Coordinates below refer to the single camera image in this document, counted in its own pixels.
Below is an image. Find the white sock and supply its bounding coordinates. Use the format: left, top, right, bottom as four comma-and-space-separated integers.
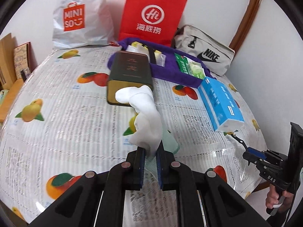
115, 85, 163, 157

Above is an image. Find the green fruit wet wipe packet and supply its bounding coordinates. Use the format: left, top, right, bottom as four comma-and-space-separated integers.
174, 53, 193, 75

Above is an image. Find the person right hand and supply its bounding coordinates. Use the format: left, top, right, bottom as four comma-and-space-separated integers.
266, 184, 294, 212

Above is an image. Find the blue tissue pack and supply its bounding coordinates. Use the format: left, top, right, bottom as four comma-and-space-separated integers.
198, 77, 244, 133

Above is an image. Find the fruit print tablecloth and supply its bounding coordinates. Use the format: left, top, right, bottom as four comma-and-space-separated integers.
1, 46, 266, 222

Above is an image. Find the green tea tissue packet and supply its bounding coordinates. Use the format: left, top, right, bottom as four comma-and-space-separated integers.
187, 61, 206, 79

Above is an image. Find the beige Nike waist bag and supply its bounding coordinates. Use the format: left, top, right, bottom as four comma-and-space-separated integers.
174, 25, 235, 76

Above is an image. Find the dark green tin box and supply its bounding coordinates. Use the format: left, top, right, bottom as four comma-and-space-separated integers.
106, 51, 153, 106

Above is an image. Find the red Haidilao paper bag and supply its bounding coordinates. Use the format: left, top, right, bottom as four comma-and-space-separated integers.
118, 0, 187, 46

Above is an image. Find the patterned small box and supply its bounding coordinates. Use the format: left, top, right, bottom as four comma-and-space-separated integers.
13, 42, 31, 79

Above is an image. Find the white Miniso plastic bag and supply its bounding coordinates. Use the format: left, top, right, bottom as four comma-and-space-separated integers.
52, 0, 114, 49

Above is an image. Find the brown wooden door frame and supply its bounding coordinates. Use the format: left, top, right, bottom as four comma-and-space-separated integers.
229, 0, 262, 54

